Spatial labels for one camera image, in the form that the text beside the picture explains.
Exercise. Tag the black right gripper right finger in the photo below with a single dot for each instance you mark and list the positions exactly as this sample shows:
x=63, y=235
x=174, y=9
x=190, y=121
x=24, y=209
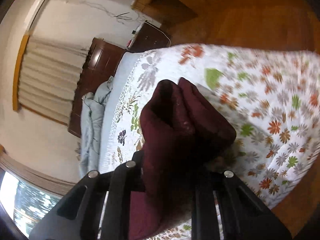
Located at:
x=206, y=176

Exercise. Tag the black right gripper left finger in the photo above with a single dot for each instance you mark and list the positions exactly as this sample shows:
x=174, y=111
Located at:
x=127, y=177

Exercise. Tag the maroon pants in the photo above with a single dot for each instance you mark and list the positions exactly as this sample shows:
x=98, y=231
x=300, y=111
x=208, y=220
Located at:
x=183, y=134

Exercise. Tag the grey-blue comforter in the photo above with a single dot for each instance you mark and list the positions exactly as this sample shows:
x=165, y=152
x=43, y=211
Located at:
x=91, y=121

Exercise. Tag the floral quilted bedspread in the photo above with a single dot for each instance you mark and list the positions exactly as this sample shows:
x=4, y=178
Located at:
x=271, y=98

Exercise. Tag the window with daylight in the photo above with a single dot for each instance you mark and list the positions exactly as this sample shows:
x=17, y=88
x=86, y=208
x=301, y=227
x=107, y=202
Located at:
x=25, y=203

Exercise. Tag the light blue bed sheet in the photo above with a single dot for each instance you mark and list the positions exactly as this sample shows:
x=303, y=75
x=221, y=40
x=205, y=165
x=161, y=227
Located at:
x=124, y=68

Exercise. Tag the dark wooden headboard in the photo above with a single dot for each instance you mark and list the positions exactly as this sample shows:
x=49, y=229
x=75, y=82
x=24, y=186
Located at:
x=101, y=63

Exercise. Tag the beige curtain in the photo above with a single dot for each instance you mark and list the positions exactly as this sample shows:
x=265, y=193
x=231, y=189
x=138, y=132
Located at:
x=48, y=78

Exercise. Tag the dark bedside table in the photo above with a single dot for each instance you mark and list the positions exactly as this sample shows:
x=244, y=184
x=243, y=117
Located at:
x=147, y=37

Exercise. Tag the wooden desk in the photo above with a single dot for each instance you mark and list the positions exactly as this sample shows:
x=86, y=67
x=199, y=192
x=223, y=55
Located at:
x=167, y=12

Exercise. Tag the orange wooden wardrobe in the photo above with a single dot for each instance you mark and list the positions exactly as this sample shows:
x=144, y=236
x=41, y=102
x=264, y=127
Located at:
x=262, y=24

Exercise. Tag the white air conditioner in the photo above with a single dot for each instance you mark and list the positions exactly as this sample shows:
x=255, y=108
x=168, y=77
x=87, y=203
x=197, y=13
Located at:
x=33, y=12

